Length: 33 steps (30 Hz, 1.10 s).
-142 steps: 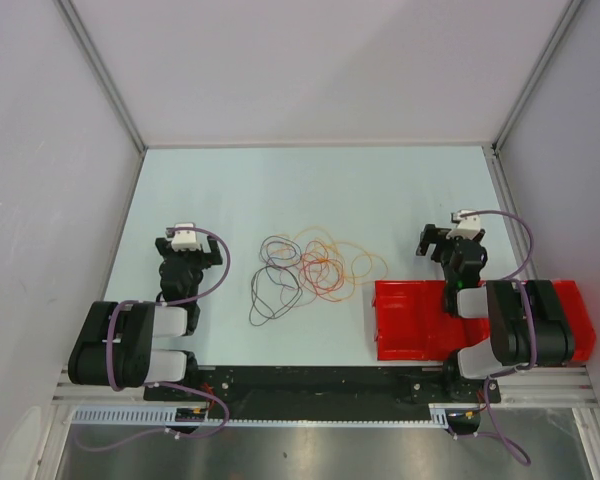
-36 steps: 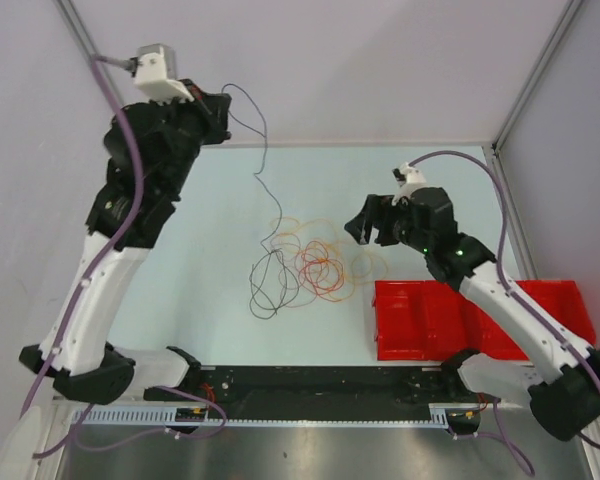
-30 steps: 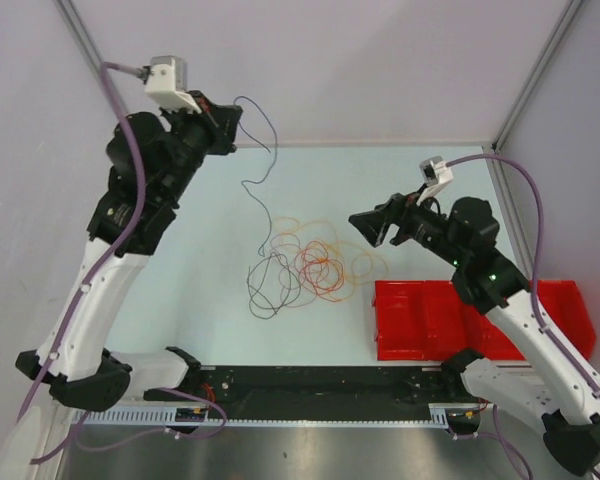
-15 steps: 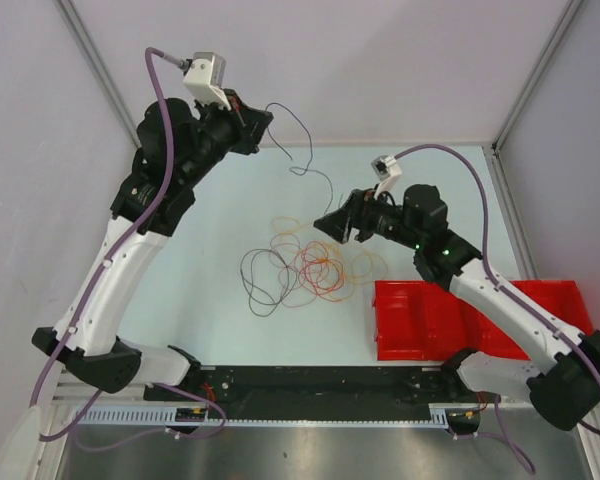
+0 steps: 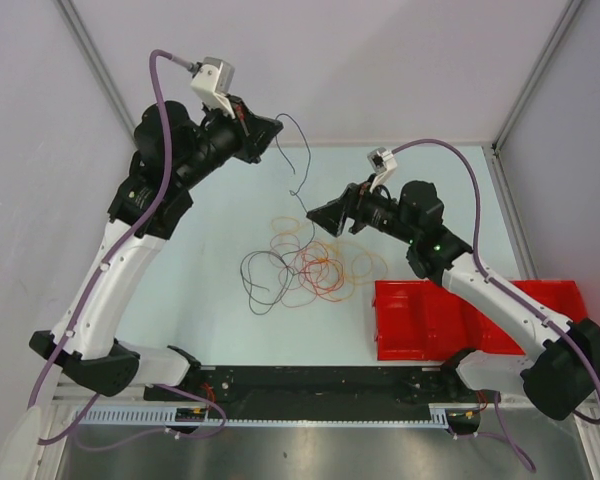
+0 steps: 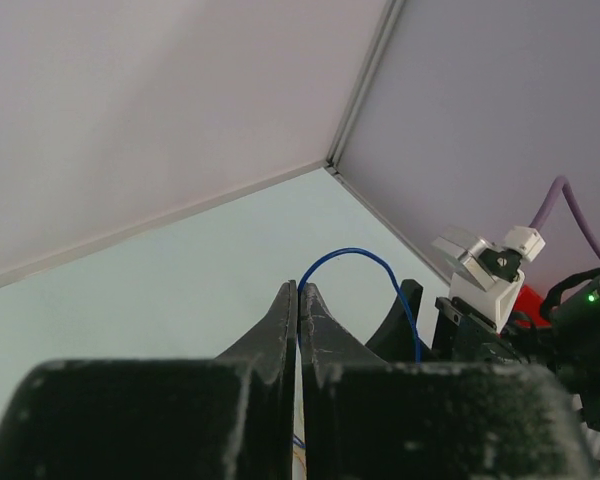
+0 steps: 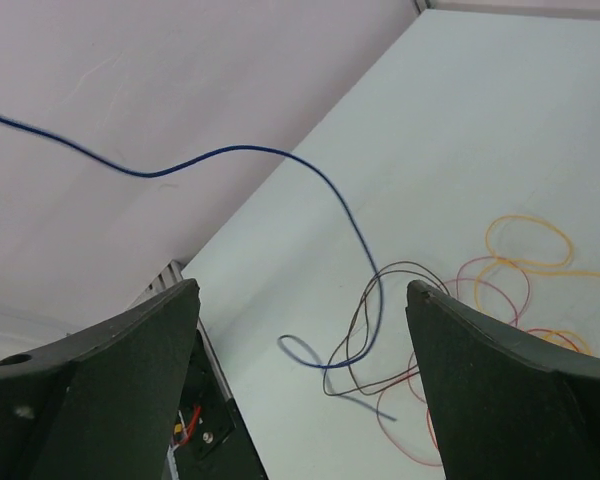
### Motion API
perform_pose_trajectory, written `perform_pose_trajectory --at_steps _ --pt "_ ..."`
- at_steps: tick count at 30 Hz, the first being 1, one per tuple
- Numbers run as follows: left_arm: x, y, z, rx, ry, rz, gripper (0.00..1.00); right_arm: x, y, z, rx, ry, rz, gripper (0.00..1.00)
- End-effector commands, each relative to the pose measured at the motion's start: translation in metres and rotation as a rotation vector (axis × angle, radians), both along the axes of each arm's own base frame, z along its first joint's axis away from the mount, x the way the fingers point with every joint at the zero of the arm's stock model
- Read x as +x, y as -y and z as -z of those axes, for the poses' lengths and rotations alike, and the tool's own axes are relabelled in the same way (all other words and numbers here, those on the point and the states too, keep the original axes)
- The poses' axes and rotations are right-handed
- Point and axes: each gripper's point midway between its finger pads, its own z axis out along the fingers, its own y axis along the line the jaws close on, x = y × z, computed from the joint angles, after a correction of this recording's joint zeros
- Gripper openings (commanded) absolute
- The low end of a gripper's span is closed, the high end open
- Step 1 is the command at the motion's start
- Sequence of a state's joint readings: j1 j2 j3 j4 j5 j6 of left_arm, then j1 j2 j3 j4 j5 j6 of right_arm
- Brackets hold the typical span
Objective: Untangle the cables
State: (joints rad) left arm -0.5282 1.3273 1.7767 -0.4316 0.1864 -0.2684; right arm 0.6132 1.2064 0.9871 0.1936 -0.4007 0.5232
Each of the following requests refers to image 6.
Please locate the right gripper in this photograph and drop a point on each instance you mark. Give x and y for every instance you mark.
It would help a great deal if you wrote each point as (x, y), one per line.
(462, 334)

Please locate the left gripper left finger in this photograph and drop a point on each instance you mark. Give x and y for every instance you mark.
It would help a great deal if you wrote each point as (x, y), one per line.
(228, 417)

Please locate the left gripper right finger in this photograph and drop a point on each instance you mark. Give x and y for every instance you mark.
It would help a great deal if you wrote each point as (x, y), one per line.
(366, 418)

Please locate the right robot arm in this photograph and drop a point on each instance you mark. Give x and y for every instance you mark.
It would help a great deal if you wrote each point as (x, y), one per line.
(564, 337)

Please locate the red plastic bin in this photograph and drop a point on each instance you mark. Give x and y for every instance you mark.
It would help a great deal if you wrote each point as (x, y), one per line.
(526, 311)

